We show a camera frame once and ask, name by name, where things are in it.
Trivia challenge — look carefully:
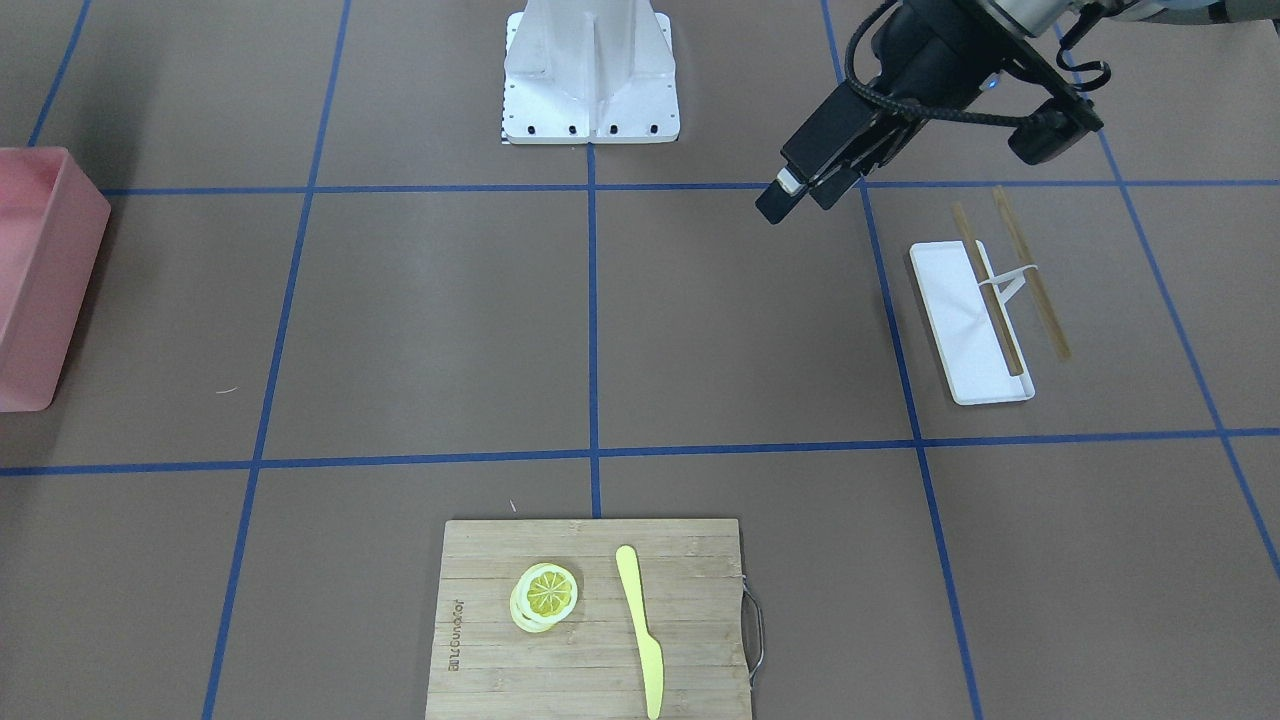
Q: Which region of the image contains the bamboo cutting board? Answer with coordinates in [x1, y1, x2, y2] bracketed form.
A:
[425, 518, 753, 719]

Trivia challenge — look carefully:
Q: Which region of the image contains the yellow plastic knife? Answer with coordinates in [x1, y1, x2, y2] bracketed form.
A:
[614, 544, 666, 719]

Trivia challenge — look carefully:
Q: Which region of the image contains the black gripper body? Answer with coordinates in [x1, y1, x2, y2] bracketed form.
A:
[781, 1, 1106, 209]

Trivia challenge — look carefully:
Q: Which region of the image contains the white rack tray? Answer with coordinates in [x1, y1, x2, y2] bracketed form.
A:
[909, 240, 1036, 406]

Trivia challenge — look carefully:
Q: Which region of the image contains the yellow lemon slice toy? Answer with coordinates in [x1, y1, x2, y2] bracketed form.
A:
[509, 562, 579, 634]

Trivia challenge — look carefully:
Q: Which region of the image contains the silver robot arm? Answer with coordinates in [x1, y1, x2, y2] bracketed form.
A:
[755, 1, 1277, 224]

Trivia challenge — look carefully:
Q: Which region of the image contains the pink plastic bin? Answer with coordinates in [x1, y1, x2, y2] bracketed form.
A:
[1, 147, 111, 413]

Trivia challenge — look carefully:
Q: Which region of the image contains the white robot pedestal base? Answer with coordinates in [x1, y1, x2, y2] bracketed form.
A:
[500, 1, 681, 145]

